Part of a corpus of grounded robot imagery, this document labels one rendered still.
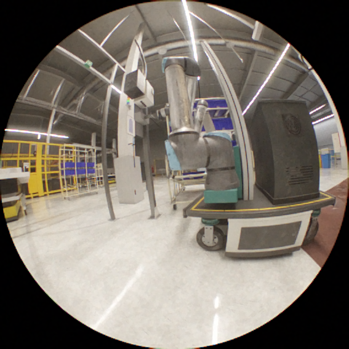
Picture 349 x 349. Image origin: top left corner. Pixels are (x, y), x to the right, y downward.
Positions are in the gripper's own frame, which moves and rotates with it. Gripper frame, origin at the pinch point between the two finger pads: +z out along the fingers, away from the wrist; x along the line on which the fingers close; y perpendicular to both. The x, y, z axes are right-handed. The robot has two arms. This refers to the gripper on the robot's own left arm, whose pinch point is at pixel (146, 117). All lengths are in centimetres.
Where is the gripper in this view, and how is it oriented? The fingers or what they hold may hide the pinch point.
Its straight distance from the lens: 127.5
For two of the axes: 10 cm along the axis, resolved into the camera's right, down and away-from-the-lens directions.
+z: -9.7, 1.0, 2.4
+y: -1.1, -9.9, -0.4
